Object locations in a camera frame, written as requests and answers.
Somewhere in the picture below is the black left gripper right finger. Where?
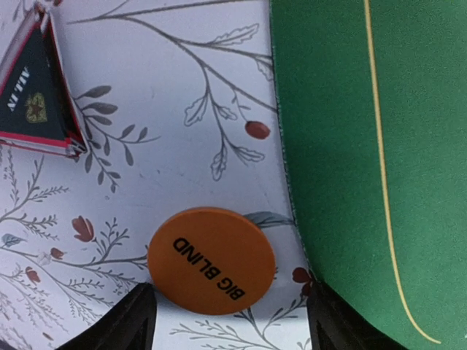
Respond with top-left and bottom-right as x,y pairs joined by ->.
307,281 -> 466,349

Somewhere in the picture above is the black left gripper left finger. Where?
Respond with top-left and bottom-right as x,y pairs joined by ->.
59,283 -> 157,350

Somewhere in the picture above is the orange big blind button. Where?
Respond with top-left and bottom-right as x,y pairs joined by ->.
147,207 -> 276,315

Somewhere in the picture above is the black triangular all-in marker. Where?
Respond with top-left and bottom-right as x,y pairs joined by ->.
1,1 -> 89,158

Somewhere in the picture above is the round green poker mat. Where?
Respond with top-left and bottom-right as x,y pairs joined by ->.
271,1 -> 466,349

